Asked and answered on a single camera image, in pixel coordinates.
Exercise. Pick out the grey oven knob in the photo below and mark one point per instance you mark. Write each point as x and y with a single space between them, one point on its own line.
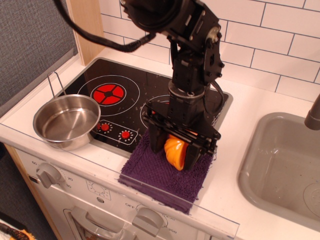
48 175
148 221

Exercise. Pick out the white toy oven front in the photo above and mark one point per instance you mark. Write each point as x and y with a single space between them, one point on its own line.
81 209

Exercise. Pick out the grey right oven knob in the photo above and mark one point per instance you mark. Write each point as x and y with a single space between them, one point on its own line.
148 221

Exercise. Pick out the orange black fuzzy object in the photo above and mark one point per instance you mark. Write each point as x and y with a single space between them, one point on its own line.
16 234

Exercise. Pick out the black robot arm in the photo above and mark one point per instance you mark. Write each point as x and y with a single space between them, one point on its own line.
193 31

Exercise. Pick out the purple terry cloth napkin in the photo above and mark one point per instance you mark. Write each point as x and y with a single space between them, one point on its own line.
151 174

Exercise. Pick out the grey plastic sink basin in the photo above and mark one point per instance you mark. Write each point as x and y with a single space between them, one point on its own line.
280 172

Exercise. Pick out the orange plastic toy half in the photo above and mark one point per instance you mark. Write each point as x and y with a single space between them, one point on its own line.
175 151

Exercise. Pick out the stainless steel pot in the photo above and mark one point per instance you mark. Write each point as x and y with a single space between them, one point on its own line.
65 122

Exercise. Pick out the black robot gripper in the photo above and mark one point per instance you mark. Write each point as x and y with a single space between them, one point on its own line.
188 118

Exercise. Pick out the grey left oven knob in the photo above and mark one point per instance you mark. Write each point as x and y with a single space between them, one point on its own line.
48 175

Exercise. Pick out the grey faucet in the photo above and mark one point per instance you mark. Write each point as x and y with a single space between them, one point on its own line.
312 120

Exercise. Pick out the black toy stovetop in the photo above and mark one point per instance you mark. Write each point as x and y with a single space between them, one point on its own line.
132 99

